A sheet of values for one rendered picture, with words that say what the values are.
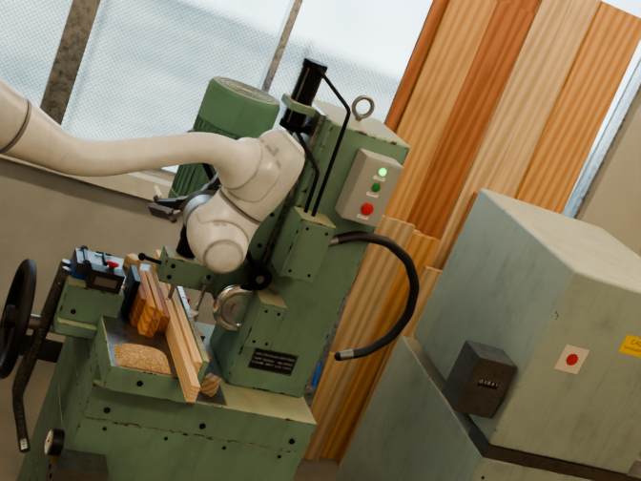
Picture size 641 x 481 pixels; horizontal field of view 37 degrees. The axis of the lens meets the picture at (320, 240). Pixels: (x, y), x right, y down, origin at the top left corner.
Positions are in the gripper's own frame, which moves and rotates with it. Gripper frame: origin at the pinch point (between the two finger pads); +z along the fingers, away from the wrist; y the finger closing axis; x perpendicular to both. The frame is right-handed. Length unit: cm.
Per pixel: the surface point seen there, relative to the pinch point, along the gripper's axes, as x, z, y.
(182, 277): -27.2, 10.8, -11.4
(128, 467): -57, -8, -43
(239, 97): 9.5, 6.4, 18.5
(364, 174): -16.6, -2.9, 37.1
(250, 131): 1.5, 5.6, 17.6
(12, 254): -57, 143, -70
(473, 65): -60, 126, 116
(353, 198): -21.2, -2.9, 32.5
